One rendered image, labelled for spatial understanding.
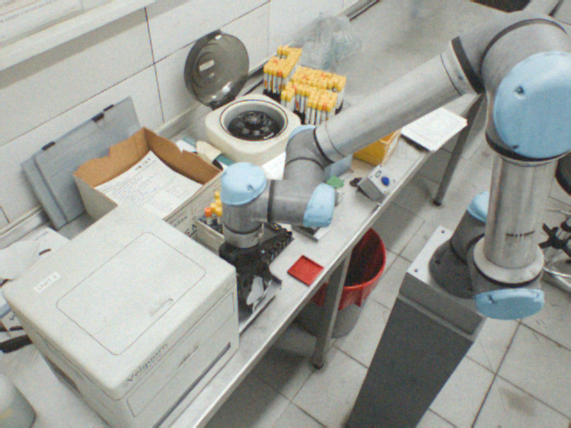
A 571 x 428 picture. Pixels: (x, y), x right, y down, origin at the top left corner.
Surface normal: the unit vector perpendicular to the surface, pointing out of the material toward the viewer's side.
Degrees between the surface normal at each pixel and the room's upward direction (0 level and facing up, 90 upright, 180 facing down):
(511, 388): 0
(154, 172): 2
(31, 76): 90
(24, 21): 93
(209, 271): 0
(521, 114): 83
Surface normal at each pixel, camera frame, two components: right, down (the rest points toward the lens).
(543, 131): -0.11, 0.63
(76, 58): 0.81, 0.47
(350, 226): 0.05, -0.67
